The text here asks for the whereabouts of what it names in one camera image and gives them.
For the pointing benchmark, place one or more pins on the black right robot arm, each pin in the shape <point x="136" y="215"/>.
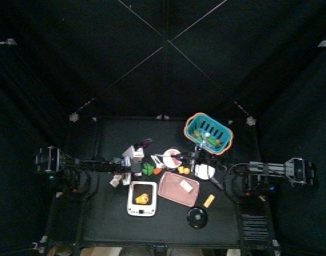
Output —
<point x="270" y="169"/>

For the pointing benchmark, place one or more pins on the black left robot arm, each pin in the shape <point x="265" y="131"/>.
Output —
<point x="72" y="162"/>

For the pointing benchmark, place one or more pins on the white sushi piece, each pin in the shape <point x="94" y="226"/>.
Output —
<point x="186" y="185"/>

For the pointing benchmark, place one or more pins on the toy carrot with green top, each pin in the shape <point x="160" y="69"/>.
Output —
<point x="150" y="169"/>

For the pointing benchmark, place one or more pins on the white and red round plate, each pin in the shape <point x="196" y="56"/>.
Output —
<point x="171" y="159"/>

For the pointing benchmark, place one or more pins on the white toy utensil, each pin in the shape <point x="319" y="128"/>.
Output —
<point x="158" y="161"/>

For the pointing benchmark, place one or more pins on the yellow toy food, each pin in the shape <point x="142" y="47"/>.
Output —
<point x="183" y="170"/>

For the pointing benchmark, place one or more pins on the white toy box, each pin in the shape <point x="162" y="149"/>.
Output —
<point x="134" y="152"/>

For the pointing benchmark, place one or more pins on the green toy vegetable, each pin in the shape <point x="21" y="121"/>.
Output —
<point x="211" y="140"/>

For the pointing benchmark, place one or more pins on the purple toy eggplant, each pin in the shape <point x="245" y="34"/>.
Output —
<point x="146" y="143"/>

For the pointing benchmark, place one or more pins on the orange toy food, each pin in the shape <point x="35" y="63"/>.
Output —
<point x="142" y="198"/>

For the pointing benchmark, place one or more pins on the teal basket with orange rim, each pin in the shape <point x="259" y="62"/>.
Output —
<point x="208" y="133"/>

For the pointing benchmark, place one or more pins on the pink rectangular tray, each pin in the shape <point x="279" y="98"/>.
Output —
<point x="179" y="188"/>

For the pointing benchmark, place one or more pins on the yellow rectangular block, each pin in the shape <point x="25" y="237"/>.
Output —
<point x="208" y="200"/>

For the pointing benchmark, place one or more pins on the white printed label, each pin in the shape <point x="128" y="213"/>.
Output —
<point x="254" y="226"/>

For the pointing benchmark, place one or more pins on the silver frame middle bracket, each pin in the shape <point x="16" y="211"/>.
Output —
<point x="162" y="117"/>

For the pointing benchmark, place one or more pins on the silver frame corner bracket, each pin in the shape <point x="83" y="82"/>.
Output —
<point x="325" y="44"/>
<point x="8" y="42"/>
<point x="74" y="116"/>
<point x="250" y="120"/>

